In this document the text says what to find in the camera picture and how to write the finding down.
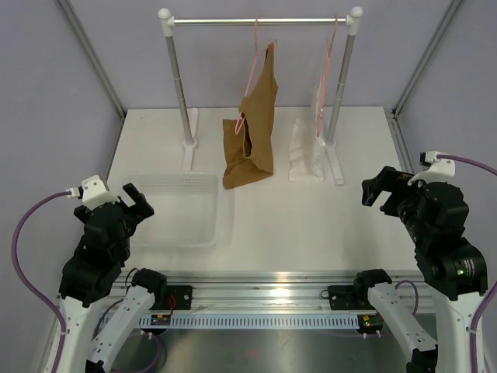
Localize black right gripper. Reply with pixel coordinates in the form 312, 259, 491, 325
362, 165, 432, 245

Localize brown tank top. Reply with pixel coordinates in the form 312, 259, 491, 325
223, 46, 278, 190

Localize pink hanger with brown top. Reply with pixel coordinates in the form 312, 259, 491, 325
234, 16, 278, 135

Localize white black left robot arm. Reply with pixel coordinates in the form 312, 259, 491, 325
54, 176, 168, 372

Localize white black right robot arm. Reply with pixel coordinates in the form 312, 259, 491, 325
352, 166, 489, 372

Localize pink hanger with white garment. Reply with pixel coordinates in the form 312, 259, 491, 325
315, 20, 339, 146

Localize white garment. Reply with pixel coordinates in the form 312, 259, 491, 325
288, 79, 325, 183

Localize white metal clothes rack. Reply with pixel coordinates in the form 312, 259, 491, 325
158, 6, 363, 189

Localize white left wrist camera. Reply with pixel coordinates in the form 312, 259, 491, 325
67, 175, 119, 211

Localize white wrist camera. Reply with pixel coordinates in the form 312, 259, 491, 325
408, 150, 456, 186
67, 175, 119, 211

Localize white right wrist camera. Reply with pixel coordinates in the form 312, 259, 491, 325
408, 150, 456, 186

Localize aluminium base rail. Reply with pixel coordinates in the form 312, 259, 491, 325
108, 270, 434, 315

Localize white slotted cable duct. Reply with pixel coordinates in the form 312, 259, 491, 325
138, 314, 359, 329

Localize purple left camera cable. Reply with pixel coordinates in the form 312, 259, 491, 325
11, 190, 75, 373

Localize purple camera cable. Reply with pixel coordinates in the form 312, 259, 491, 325
11, 190, 75, 373
438, 154, 497, 373

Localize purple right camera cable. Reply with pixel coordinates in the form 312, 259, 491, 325
438, 154, 497, 373

